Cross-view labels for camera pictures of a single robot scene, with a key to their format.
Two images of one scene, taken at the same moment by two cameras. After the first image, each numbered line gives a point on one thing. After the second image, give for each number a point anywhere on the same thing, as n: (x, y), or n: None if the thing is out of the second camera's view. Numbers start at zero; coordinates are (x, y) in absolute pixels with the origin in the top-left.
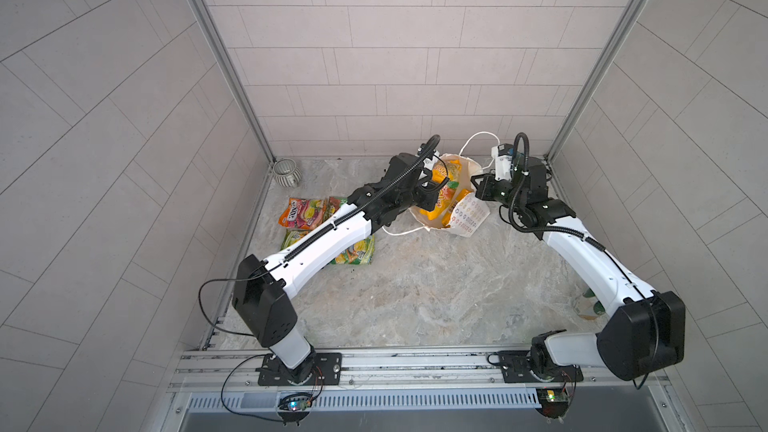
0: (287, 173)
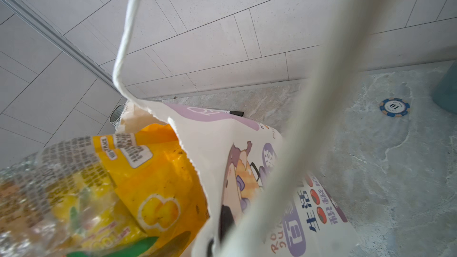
0: (116, 115)
